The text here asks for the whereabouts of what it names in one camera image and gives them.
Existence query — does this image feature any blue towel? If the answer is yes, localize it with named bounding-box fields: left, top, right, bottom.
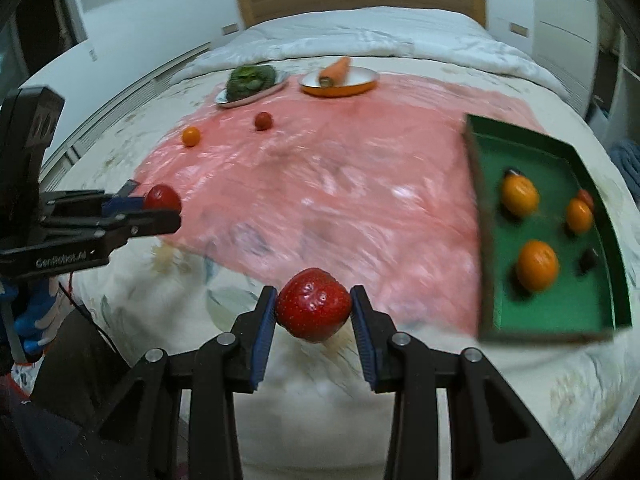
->
left=607, top=140, right=640, bottom=186

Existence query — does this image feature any orange enamel plate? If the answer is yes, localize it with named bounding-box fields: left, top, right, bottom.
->
left=299, top=67, right=380, bottom=99

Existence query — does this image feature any green leafy vegetable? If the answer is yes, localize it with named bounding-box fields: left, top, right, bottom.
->
left=226, top=63, right=277, bottom=102

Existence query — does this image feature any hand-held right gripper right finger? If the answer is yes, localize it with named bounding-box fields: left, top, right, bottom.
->
left=350, top=285, right=576, bottom=480

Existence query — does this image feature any white duvet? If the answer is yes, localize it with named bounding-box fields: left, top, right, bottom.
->
left=170, top=7, right=571, bottom=103

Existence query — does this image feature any white wardrobe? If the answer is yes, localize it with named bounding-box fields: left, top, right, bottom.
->
left=530, top=0, right=640, bottom=126

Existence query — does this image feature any black cable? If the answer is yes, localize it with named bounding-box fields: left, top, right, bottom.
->
left=57, top=280, right=118, bottom=358

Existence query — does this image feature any pink plastic sheet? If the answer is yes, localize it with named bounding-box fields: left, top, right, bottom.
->
left=132, top=72, right=551, bottom=336

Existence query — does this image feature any large orange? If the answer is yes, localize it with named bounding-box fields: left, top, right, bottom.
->
left=515, top=240, right=560, bottom=292

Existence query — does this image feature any person's dark clothing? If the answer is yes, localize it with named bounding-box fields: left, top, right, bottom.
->
left=0, top=305, right=166, bottom=480

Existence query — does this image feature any white enamel plate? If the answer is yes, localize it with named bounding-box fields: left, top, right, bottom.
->
left=215, top=71, right=289, bottom=109

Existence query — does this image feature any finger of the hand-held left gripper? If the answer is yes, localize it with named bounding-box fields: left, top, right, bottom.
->
left=42, top=178, right=147, bottom=221
left=40, top=208, right=182, bottom=257

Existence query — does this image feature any green rectangular tray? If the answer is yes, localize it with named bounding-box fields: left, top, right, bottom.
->
left=462, top=112, right=633, bottom=345

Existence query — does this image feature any carrot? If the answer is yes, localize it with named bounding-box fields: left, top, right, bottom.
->
left=318, top=56, right=352, bottom=87

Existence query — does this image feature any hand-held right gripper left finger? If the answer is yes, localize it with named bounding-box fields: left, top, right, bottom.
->
left=82, top=285, right=279, bottom=480

